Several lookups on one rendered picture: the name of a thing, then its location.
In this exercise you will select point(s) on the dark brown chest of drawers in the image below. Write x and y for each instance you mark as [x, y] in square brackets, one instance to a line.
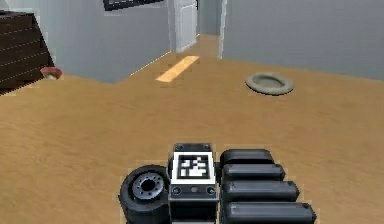
[20, 50]

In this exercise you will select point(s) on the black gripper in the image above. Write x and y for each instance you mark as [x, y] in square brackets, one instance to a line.
[146, 193]

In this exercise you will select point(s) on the dark framed wall picture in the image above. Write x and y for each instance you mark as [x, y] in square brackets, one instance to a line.
[128, 4]

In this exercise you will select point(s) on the red round bowl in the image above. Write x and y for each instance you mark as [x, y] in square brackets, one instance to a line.
[51, 72]

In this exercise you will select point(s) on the grey round pet bed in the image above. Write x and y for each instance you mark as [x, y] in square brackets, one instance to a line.
[270, 83]

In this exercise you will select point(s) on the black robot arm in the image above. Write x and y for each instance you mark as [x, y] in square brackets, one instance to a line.
[256, 193]

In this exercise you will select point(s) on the white room door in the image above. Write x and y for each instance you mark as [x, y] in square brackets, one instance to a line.
[185, 23]

